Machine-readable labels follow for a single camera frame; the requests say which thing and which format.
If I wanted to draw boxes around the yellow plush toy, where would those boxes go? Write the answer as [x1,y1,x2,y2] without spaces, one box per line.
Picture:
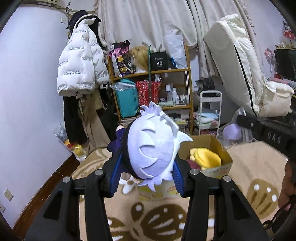
[190,148,222,170]

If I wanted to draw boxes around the white-haired character plush doll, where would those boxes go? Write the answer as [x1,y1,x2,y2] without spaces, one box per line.
[107,102,193,192]

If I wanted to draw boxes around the pink and white plush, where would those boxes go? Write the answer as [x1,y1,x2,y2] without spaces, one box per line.
[187,160,201,171]

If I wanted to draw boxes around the person's right hand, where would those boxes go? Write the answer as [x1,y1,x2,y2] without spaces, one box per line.
[278,160,295,208]

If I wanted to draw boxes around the beige patterned blanket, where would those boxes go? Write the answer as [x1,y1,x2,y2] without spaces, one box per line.
[70,139,290,241]

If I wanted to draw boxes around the snack bags on floor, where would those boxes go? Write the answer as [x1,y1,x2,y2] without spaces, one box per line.
[55,123,87,162]

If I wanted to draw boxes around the open cardboard box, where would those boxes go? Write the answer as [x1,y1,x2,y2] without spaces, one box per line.
[137,135,233,201]

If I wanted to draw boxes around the white rolling cart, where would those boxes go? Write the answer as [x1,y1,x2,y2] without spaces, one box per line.
[193,90,223,137]

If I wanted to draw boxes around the black hanging garment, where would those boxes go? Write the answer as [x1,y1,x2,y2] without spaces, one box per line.
[63,96,88,145]

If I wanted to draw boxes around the cream folded mattress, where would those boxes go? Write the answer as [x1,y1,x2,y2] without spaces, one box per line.
[204,14,294,117]

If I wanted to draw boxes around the white toiletry bottles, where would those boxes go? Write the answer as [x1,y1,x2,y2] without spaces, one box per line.
[166,85,189,106]

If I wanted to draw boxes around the stack of books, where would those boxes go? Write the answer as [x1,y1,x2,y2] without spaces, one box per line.
[119,116,139,128]

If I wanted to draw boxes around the beige hanging coat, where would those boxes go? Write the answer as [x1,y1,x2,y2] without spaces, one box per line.
[78,90,110,154]

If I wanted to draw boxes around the wooden shelf unit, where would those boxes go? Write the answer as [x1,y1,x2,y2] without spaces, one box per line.
[106,44,194,136]

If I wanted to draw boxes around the red patterned gift bag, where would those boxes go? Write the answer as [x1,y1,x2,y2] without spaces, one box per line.
[136,80,162,106]

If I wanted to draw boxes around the teal storage bag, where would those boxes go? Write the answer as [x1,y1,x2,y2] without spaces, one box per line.
[112,79,139,118]

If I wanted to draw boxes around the clear plastic bag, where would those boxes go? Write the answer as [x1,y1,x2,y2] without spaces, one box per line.
[163,34,187,69]

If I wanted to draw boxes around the black box labelled 40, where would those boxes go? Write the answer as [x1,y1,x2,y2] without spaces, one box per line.
[150,51,168,71]

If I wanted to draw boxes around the white puffer jacket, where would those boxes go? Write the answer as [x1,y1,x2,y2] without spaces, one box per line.
[57,14,110,97]

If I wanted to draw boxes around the blond wig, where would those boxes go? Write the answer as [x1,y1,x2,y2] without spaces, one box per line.
[129,46,149,72]

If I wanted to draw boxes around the colourful cartoon bag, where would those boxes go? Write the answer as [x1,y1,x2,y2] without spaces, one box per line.
[108,40,134,77]

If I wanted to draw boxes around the floral white curtain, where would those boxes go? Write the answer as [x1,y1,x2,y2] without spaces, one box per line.
[94,1,259,77]

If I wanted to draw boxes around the white wall socket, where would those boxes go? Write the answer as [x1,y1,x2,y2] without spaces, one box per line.
[0,202,6,213]
[3,189,14,201]

